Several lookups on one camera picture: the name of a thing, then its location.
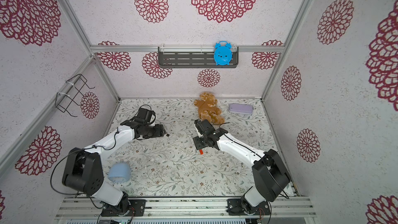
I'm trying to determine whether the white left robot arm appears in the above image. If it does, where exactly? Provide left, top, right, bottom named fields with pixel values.
left=60, top=105, right=166, bottom=216

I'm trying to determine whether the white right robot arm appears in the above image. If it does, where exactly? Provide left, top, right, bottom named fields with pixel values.
left=193, top=119, right=291, bottom=215

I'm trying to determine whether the brown teddy bear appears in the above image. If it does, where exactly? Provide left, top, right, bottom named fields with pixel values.
left=194, top=92, right=225, bottom=125

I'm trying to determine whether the purple rectangular case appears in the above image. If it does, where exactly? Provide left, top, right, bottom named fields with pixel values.
left=229, top=103, right=254, bottom=115

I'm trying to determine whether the light blue cup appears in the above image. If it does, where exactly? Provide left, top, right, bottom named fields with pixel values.
left=108, top=162, right=131, bottom=183

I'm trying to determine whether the blue alarm clock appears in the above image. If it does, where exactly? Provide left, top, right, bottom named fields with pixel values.
left=214, top=41, right=233, bottom=65

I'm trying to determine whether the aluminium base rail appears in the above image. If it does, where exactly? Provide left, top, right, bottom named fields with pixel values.
left=55, top=197, right=317, bottom=220

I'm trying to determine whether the grey wall shelf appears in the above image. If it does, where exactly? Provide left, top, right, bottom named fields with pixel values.
left=158, top=47, right=239, bottom=68

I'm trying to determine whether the black wire wall basket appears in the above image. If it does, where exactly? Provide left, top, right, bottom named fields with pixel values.
left=55, top=74, right=95, bottom=118

